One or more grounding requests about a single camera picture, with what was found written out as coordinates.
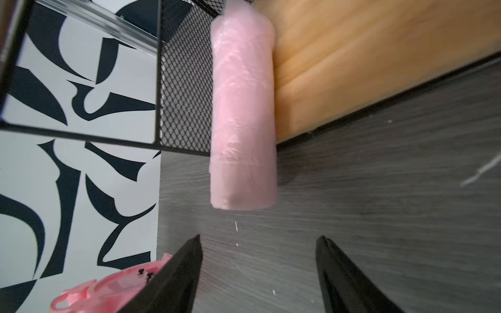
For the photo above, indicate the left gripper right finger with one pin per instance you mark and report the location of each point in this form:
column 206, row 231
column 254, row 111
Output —
column 344, row 286

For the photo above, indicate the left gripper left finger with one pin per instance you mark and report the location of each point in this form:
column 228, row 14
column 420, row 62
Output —
column 173, row 288

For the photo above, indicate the pink trash bag roll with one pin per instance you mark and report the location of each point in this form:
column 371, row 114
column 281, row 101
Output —
column 243, row 157

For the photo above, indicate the pink plastic toy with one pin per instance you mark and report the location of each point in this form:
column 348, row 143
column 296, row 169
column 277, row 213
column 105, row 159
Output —
column 109, row 294

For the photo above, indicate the wooden wire shelf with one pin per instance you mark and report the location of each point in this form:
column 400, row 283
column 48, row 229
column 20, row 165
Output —
column 331, row 59

